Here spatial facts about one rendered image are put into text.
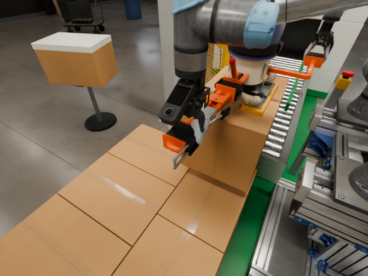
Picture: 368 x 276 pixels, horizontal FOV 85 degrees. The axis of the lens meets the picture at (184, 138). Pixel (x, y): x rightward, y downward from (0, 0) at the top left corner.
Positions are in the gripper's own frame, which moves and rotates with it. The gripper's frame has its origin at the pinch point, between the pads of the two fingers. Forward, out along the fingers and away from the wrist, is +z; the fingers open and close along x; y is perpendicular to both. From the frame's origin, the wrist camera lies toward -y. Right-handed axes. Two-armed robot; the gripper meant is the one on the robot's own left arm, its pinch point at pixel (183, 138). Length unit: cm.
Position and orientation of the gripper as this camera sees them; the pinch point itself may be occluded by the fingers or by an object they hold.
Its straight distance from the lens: 58.0
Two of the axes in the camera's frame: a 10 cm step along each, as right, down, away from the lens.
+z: -0.2, 7.5, 6.6
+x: -8.6, -3.5, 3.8
